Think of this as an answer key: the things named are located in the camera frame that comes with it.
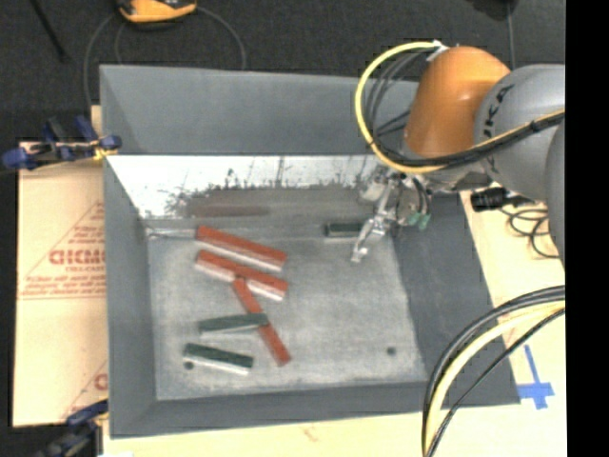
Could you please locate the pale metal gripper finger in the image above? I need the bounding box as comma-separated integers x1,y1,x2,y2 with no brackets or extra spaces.
350,220,378,264
371,212,397,243

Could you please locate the dark green flat block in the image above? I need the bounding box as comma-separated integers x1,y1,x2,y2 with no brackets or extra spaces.
196,312,272,338
182,342,255,377
324,221,365,240

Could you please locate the grey metal bin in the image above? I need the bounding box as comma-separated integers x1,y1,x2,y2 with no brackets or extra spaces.
98,64,521,438

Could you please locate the red-brown flat block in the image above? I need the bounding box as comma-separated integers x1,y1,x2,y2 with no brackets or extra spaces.
193,224,288,273
193,248,290,302
230,276,293,368

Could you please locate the brown cardboard board red print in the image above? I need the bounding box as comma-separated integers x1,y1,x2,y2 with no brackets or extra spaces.
10,139,111,428

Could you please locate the black cylinder on white bracket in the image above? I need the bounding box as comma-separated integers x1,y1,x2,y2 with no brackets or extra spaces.
469,187,520,211

